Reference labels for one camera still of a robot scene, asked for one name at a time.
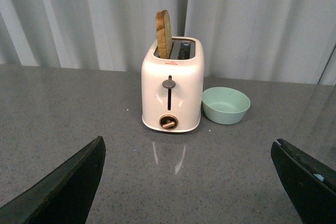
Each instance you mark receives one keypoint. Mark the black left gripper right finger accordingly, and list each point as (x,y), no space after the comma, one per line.
(309,183)

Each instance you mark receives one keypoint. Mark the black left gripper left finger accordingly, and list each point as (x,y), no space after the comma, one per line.
(63,196)

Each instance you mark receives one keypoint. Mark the mint green bowl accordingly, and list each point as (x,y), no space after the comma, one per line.
(224,105)

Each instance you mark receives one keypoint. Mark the white toaster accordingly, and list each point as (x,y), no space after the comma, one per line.
(172,88)

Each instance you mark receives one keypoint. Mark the toast bread slice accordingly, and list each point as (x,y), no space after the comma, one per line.
(163,33)

